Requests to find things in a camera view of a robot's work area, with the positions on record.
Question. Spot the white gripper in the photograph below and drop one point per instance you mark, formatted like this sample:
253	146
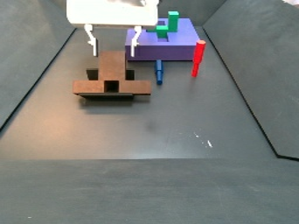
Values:
112	13

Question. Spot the brown T-shaped block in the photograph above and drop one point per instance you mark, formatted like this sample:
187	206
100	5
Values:
112	70

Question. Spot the green U-shaped block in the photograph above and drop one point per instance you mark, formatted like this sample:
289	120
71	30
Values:
163	29

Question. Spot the purple base block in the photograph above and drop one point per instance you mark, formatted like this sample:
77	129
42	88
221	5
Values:
173	48

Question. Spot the blue cylindrical peg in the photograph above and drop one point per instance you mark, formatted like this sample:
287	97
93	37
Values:
159	72

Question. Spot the red hexagonal peg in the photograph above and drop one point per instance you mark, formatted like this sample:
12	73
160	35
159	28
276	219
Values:
197	57

